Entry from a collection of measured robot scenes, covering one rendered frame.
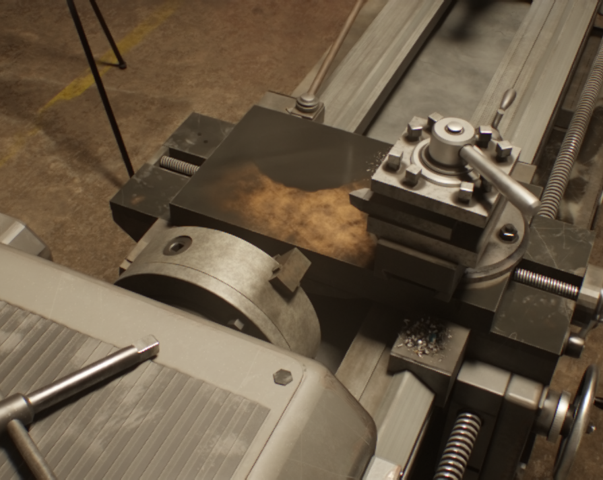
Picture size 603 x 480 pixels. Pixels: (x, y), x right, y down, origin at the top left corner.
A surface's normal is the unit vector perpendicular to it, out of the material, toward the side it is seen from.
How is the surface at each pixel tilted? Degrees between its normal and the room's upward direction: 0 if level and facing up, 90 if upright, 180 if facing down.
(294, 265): 40
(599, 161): 0
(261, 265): 26
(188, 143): 0
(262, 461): 8
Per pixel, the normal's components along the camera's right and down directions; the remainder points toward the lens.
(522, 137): 0.55, -0.42
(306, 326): 0.85, 0.01
